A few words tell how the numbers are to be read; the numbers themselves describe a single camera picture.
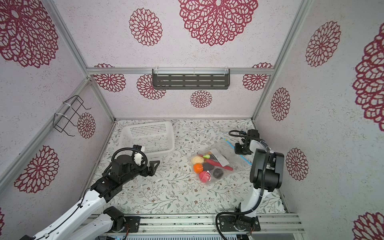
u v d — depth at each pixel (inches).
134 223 29.2
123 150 21.8
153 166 26.8
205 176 32.6
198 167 34.1
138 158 26.4
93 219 23.4
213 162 35.5
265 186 18.6
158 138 43.0
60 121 28.6
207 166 34.4
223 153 39.4
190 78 36.8
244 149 32.8
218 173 32.8
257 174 19.8
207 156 35.6
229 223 28.8
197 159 35.4
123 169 22.2
